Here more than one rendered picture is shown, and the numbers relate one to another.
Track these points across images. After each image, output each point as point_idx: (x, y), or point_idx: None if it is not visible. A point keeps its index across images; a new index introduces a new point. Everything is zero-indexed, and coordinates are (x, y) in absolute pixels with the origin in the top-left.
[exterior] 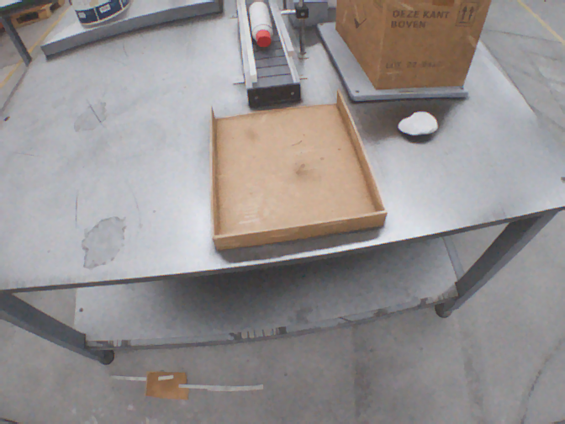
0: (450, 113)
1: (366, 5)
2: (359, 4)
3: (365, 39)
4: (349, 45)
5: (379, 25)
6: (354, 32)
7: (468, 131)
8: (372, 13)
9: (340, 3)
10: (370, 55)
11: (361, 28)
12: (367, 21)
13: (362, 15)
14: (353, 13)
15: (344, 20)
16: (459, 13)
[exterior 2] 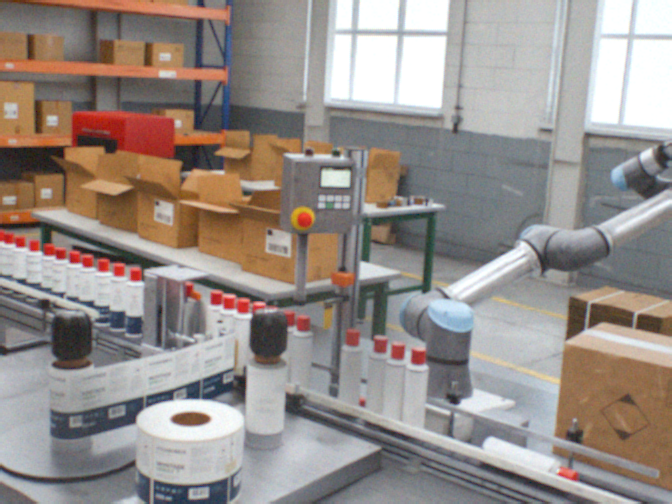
0: None
1: (647, 410)
2: (629, 411)
3: (649, 446)
4: (602, 465)
5: None
6: (617, 445)
7: None
8: (663, 415)
9: (568, 418)
10: (664, 460)
11: (638, 436)
12: (653, 426)
13: (639, 422)
14: (613, 424)
15: (583, 437)
16: None
